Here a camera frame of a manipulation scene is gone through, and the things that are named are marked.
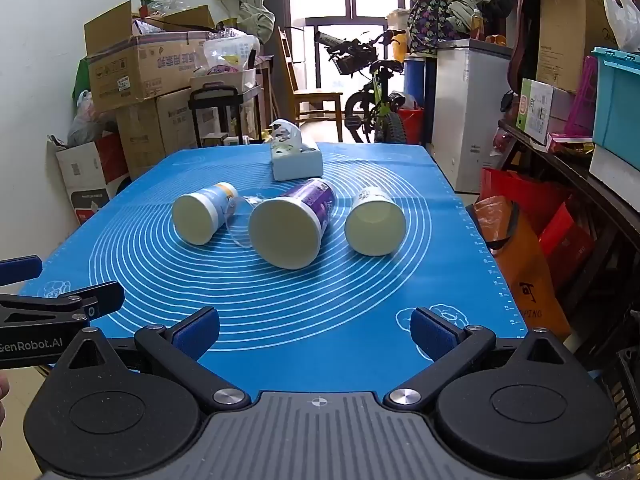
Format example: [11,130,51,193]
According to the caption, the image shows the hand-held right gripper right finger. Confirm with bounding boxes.
[382,306,584,412]

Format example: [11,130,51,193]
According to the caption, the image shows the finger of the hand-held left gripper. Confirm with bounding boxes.
[0,281,126,329]
[0,254,44,282]

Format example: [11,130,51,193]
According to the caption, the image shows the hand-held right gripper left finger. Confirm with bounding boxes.
[47,306,252,414]

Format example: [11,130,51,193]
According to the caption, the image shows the blue yellow label paper cup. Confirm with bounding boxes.
[172,182,240,246]

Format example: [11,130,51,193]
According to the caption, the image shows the clear plastic cup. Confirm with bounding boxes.
[226,196,267,250]

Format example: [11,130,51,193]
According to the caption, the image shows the white printed paper cup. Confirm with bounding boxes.
[343,185,406,256]

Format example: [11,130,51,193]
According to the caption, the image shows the purple paper cup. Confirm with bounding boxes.
[248,177,336,270]

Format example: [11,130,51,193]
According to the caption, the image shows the blue silicone mat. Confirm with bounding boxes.
[19,142,527,397]

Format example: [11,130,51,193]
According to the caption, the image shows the white and red cardboard box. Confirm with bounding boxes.
[47,132,132,226]

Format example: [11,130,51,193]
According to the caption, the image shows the orange paper bag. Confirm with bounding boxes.
[472,194,572,342]

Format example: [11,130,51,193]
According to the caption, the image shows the red gift box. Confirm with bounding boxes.
[537,202,596,292]

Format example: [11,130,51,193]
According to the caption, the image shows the crumpled grey plastic bag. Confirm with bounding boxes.
[66,89,119,147]

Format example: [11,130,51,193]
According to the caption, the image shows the red paper bag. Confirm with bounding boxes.
[479,167,569,234]

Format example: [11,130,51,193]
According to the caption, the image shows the brown cardboard box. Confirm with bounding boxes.
[115,87,199,181]

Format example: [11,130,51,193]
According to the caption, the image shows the green bag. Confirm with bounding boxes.
[73,57,92,112]

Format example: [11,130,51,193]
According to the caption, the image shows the white tissue box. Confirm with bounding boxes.
[268,119,325,182]

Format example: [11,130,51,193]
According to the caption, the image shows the black plastic crate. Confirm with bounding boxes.
[597,344,640,472]

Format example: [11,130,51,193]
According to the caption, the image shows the dark wooden shelf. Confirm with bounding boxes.
[497,119,640,371]

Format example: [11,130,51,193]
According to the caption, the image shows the red bucket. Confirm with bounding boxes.
[397,107,425,145]

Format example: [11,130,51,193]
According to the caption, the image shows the black trolley cart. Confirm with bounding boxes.
[188,84,264,149]

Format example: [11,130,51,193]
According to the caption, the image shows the white chest freezer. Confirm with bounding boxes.
[430,38,514,195]

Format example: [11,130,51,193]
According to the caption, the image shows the large open cardboard box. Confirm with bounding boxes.
[83,1,217,114]

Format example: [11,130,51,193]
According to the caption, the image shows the green and black bicycle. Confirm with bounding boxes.
[313,29,426,147]

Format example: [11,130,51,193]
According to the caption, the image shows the white and green carton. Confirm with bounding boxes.
[517,78,574,146]

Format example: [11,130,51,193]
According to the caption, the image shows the blue barrel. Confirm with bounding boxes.
[403,54,439,111]

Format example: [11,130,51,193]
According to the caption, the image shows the white plastic bin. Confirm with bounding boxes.
[189,67,259,96]

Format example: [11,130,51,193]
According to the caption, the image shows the wooden chair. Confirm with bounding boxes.
[277,27,345,143]

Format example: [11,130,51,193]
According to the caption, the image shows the pink plastic basket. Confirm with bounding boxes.
[564,54,599,139]

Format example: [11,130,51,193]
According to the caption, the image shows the clear plastic bag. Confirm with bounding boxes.
[202,34,261,74]

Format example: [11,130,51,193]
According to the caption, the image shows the teal plastic crate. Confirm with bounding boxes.
[590,45,640,171]

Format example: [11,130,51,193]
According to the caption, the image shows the floral cloth bag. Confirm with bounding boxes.
[407,0,459,54]

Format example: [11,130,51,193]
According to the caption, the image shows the tall cardboard box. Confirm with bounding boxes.
[535,0,614,94]

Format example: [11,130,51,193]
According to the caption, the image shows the white plastic bag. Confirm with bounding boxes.
[601,0,640,54]

